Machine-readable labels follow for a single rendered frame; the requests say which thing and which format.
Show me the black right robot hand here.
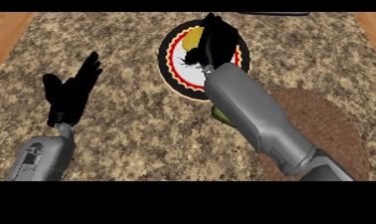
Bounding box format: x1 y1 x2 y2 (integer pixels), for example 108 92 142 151
183 12 242 74

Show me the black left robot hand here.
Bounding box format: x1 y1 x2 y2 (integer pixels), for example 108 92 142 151
42 51 105 128

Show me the yellow lemon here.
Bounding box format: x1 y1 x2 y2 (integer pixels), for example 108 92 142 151
182 26 207 52

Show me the round black red white placemat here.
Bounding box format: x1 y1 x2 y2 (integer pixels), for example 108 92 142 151
157 19 253 103

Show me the brown round plate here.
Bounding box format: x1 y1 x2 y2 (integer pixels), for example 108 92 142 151
257 87 372 182

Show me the dark flat appliance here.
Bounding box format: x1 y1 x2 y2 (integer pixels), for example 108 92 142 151
233 11 311 17

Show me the green round fruit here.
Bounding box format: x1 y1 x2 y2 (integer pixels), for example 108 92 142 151
210 105 236 128

